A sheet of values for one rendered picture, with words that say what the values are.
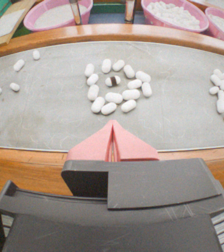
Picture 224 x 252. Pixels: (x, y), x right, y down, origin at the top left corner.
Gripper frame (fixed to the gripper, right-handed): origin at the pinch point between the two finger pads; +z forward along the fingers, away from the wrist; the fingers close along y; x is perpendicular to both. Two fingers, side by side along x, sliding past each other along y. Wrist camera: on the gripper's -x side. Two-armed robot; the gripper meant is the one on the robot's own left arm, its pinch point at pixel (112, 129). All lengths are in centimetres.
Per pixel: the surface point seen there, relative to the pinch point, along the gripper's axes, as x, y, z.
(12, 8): -31, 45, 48
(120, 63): -3.9, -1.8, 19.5
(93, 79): -0.9, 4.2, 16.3
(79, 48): -7.6, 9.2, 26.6
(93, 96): 1.7, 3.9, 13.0
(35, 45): -10.2, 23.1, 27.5
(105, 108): 3.4, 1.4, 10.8
